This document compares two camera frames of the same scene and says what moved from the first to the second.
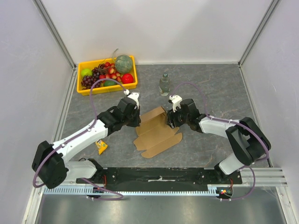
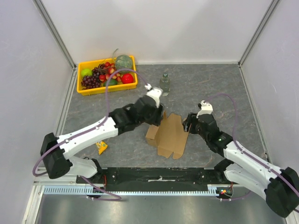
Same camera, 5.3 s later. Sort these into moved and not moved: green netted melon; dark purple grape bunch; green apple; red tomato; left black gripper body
Moved: left black gripper body
Not moved: dark purple grape bunch; red tomato; green apple; green netted melon
